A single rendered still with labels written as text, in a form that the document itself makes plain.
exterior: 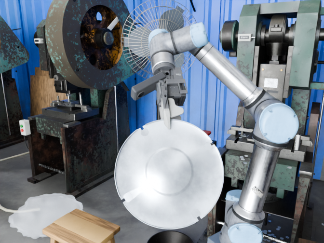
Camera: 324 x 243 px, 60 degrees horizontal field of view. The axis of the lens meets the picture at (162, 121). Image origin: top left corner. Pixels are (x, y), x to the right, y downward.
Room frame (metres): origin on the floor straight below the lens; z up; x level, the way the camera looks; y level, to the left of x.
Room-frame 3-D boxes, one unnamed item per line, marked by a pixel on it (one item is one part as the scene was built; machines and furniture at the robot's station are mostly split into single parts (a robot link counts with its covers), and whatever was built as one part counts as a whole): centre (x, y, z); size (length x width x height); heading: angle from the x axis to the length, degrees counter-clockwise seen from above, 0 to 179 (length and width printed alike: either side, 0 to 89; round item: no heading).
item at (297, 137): (1.49, -0.76, 0.75); 0.03 x 0.03 x 0.10; 60
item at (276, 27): (1.69, -0.67, 1.27); 0.21 x 0.12 x 0.34; 150
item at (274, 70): (1.65, -0.65, 1.04); 0.17 x 0.15 x 0.30; 150
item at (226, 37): (1.83, -0.46, 1.31); 0.22 x 0.12 x 0.22; 150
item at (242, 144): (1.69, -0.67, 0.68); 0.45 x 0.30 x 0.06; 60
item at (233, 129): (1.77, -0.52, 0.76); 0.17 x 0.06 x 0.10; 60
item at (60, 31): (2.86, 0.66, 0.87); 1.53 x 0.99 x 1.74; 148
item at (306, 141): (1.61, -0.82, 0.76); 0.17 x 0.06 x 0.10; 60
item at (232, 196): (1.04, -0.33, 0.62); 0.13 x 0.12 x 0.14; 171
